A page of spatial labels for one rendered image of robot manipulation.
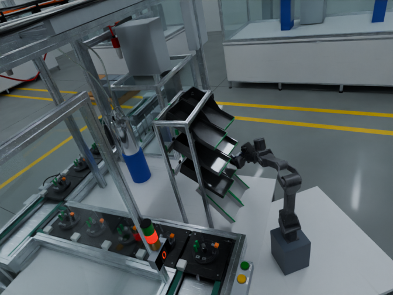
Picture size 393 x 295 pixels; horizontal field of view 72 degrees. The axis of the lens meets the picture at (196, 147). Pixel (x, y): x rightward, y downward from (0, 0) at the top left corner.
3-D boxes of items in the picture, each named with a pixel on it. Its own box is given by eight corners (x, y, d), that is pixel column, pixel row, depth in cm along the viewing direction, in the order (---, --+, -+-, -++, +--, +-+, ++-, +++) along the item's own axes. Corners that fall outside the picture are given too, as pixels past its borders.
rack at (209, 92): (230, 194, 192) (214, 89, 147) (215, 237, 165) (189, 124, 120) (203, 190, 200) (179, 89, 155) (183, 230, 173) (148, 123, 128)
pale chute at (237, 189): (245, 189, 175) (250, 187, 171) (237, 204, 166) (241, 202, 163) (213, 160, 174) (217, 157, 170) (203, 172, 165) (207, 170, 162)
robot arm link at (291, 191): (302, 178, 109) (295, 168, 114) (285, 183, 109) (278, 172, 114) (297, 225, 129) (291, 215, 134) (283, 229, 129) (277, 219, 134)
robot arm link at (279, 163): (302, 183, 112) (297, 158, 111) (283, 188, 111) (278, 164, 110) (276, 171, 141) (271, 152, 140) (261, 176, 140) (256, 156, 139)
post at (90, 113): (169, 278, 138) (90, 100, 82) (167, 284, 136) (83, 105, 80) (164, 277, 139) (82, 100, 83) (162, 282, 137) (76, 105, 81)
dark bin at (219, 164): (230, 160, 144) (234, 151, 139) (219, 176, 136) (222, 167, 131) (186, 135, 151) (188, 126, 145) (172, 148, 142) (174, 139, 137)
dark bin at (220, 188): (233, 182, 153) (237, 175, 148) (223, 199, 145) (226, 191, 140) (191, 158, 160) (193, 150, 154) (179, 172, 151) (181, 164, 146)
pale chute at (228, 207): (240, 207, 164) (244, 205, 160) (230, 223, 155) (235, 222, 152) (206, 175, 163) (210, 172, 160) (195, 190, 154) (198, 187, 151)
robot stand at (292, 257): (309, 266, 140) (311, 242, 129) (285, 275, 138) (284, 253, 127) (293, 244, 152) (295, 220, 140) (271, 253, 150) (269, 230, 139)
